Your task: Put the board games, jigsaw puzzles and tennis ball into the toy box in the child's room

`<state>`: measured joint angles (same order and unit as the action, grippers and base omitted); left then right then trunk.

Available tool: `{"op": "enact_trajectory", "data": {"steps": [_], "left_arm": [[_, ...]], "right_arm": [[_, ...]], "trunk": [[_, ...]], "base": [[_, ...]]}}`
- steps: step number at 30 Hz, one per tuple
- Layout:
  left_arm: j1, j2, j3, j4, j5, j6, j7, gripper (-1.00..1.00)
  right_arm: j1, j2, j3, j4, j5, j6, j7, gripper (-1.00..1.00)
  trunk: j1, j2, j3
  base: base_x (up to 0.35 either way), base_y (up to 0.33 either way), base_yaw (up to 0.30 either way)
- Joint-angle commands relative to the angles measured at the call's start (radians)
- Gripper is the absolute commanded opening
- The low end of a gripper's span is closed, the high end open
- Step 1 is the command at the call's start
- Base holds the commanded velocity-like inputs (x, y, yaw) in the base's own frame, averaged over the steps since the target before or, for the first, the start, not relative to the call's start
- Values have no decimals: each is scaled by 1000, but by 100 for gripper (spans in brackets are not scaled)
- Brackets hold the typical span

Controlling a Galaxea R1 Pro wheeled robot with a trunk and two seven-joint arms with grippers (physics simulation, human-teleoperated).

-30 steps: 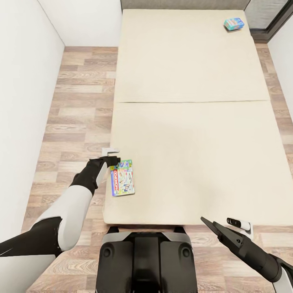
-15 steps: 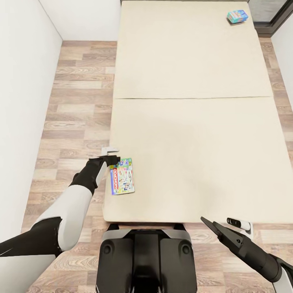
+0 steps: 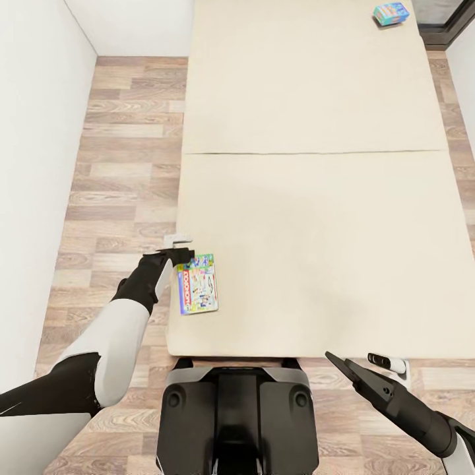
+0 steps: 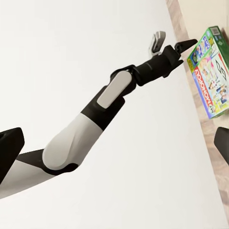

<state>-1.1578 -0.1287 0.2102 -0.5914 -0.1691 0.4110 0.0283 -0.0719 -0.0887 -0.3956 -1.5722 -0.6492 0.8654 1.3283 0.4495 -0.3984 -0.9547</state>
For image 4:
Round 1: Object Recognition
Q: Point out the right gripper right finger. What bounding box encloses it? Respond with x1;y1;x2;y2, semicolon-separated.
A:
214;126;229;165

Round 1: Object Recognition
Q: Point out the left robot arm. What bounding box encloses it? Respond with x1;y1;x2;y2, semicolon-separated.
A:
0;31;198;199

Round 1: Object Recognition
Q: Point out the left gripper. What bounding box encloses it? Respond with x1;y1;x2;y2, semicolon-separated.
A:
145;39;198;81

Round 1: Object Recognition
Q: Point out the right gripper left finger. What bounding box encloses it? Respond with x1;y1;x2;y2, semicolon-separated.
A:
0;127;25;184

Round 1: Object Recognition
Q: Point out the board game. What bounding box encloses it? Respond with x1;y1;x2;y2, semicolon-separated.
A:
187;25;229;119

